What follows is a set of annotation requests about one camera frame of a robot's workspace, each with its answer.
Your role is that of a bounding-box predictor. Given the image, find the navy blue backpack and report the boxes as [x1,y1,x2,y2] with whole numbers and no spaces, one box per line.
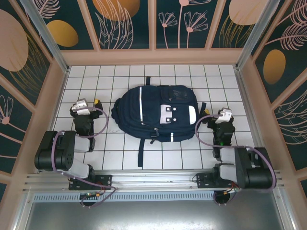
[111,76,208,168]

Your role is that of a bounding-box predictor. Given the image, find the grey metal sheet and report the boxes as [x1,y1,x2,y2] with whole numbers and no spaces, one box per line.
[24,201,292,230]

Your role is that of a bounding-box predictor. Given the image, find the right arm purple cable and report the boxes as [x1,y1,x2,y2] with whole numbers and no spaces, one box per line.
[194,114,278,207]

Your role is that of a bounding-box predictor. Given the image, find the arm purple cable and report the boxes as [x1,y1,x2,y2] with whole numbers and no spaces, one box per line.
[194,114,278,207]
[51,107,118,209]

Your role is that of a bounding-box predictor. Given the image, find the aluminium side rail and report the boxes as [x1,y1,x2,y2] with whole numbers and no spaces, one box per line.
[234,66,273,171]

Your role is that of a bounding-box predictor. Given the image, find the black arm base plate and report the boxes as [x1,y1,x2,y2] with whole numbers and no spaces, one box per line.
[196,172,240,190]
[69,174,113,191]

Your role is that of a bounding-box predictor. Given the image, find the small wired circuit board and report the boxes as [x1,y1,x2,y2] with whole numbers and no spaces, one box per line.
[223,186,240,195]
[80,191,106,199]

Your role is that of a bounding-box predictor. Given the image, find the aluminium corner post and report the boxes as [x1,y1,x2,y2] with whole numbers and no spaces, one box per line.
[236,0,281,70]
[19,0,71,74]

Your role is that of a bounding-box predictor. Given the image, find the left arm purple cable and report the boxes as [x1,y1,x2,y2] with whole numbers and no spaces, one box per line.
[51,107,118,209]

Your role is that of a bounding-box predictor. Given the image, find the aluminium mounting rail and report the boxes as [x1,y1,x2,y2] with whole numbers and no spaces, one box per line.
[23,169,286,194]

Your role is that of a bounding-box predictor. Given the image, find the slotted grey cable duct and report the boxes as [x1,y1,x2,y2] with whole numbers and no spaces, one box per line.
[32,193,216,203]

